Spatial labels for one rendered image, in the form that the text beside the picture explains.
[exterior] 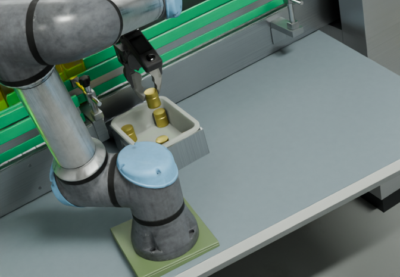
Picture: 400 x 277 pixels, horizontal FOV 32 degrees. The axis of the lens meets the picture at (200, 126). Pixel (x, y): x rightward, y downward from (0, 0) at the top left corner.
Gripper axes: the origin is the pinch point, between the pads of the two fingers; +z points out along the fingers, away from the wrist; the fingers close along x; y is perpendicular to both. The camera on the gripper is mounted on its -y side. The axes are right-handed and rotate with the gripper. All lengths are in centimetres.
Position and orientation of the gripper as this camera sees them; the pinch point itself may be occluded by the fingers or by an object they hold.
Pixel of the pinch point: (150, 93)
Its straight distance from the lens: 178.2
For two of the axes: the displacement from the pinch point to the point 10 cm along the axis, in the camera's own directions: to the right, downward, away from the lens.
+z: 2.2, 8.0, 5.6
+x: -8.5, 4.4, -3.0
